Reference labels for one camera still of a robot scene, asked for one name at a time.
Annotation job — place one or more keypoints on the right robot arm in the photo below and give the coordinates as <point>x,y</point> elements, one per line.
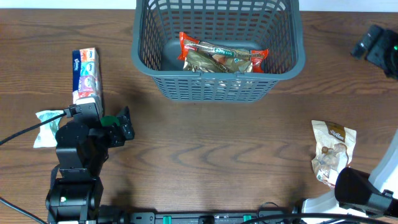
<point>355,196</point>

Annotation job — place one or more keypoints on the red spaghetti packet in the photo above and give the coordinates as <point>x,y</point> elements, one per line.
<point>255,56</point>

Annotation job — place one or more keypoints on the colourful tissue multipack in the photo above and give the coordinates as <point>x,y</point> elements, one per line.
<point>87,86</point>

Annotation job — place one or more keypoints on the beige snack pouch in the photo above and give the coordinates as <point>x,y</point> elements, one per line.
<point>334,150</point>

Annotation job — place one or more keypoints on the grey plastic basket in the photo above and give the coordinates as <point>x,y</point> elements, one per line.
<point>274,25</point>

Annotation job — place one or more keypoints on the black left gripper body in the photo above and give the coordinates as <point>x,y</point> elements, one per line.
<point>115,137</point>

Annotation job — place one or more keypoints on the white green tissue packet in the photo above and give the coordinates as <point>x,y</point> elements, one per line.
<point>46,136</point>

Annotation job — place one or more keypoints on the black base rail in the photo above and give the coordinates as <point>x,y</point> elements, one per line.
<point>188,218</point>

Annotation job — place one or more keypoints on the gold foil bag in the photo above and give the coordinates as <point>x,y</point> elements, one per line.
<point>203,62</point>

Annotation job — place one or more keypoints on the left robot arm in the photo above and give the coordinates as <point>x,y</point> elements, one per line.
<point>82,148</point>

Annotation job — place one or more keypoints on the green lid jar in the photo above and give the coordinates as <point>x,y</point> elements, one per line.
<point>109,121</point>

